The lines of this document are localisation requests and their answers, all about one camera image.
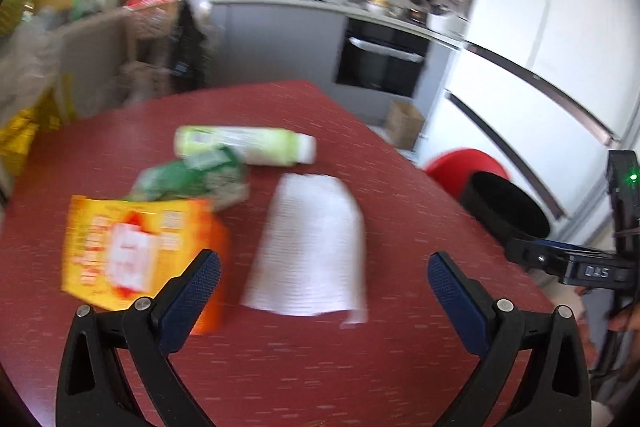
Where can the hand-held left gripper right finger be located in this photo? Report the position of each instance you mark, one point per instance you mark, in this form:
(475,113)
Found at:
(460,302)

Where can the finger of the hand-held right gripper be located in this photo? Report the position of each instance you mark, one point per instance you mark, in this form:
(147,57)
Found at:
(530,254)

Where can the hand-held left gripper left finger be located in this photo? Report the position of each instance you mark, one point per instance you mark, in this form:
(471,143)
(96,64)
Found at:
(192,302)

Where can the black trash bin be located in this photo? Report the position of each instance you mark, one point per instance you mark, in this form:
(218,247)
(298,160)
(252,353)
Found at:
(505,207)

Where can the yellow snack bag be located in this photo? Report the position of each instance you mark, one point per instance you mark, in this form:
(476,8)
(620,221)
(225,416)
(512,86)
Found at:
(125,252)

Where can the green packet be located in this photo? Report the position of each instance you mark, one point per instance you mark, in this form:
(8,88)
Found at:
(175,179)

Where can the white paper towel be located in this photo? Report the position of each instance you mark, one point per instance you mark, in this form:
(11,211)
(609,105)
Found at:
(310,247)

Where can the green-white plastic bottle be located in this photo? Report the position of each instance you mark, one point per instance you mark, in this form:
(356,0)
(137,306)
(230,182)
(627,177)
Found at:
(240,139)

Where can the person's right hand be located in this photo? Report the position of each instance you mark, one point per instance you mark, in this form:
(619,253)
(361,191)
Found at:
(625,319)

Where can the red stool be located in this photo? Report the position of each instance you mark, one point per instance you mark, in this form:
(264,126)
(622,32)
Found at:
(455,167)

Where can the cardboard box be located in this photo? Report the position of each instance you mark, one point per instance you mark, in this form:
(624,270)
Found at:
(404,124)

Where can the white refrigerator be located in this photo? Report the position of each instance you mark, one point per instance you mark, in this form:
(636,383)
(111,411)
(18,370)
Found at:
(540,32)

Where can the gold foil bag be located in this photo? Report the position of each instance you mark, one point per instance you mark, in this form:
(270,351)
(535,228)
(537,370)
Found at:
(25,137)

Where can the white rice cooker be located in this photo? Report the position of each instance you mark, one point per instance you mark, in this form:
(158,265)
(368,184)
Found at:
(447,24)

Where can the black built-in oven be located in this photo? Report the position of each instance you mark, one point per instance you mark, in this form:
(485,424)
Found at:
(380,57)

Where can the black hanging bag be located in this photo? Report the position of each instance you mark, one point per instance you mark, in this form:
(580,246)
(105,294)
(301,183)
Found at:
(189,47)

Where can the grey lower cabinets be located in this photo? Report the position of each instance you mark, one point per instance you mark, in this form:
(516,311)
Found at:
(275,42)

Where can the beige trolley basket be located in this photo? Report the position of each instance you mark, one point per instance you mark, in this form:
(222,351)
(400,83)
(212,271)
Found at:
(150,19)

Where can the clear plastic bag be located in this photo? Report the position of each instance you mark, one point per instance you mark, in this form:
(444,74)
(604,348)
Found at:
(30,62)

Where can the stack of bowls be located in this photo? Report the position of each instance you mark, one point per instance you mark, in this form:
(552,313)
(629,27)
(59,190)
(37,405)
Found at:
(378,2)

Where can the green plastic basket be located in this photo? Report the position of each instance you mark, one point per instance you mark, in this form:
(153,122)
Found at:
(12,9)

